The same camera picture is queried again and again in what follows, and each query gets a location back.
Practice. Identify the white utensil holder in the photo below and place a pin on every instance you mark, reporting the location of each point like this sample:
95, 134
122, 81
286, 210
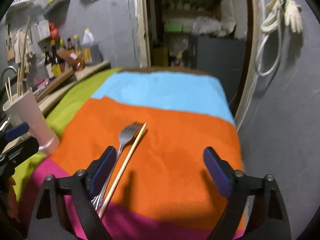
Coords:
24, 108

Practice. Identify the metal faucet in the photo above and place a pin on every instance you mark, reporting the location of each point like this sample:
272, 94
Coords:
9, 71

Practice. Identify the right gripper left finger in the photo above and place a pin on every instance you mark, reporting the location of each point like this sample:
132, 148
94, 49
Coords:
50, 219

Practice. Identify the dark grey cabinet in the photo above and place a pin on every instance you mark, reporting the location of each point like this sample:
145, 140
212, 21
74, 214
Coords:
220, 57

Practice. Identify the wooden door frame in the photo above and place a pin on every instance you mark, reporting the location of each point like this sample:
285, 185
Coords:
255, 11

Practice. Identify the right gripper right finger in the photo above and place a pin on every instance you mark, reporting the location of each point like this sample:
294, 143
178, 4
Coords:
268, 218

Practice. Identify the metal fork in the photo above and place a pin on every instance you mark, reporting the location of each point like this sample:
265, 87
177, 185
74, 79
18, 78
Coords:
125, 137

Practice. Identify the grey wall shelf basket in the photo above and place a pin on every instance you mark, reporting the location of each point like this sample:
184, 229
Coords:
56, 2

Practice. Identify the white rubber glove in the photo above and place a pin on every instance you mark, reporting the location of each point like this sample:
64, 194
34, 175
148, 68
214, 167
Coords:
292, 17

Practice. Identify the dark wine bottle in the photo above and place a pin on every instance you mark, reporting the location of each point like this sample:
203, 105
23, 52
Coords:
48, 63

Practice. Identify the large oil jug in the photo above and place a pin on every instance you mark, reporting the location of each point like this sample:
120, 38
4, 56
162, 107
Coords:
87, 42

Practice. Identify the wooden cutting board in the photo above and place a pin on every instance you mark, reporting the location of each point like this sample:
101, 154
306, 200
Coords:
71, 76

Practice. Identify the dark soy sauce bottle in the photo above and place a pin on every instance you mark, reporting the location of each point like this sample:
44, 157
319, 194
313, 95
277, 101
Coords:
55, 61

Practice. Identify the multicolour striped cloth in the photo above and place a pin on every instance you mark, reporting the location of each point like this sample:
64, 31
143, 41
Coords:
166, 191

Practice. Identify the red plastic bag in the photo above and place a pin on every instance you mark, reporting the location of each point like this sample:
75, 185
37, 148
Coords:
54, 32

